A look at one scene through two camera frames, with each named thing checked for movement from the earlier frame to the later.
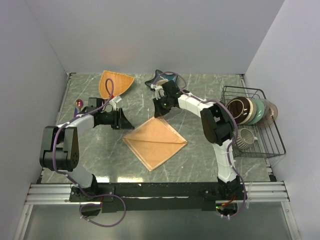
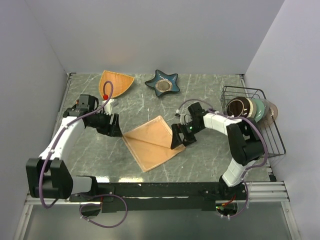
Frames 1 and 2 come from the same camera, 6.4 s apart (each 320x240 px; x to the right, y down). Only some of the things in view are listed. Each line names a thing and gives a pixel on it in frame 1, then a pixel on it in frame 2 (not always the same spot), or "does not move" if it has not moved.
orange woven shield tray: [112, 83] does not move
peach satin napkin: [154, 141] does not move
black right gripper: [158, 111] to [176, 141]
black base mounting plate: [175, 197] does not move
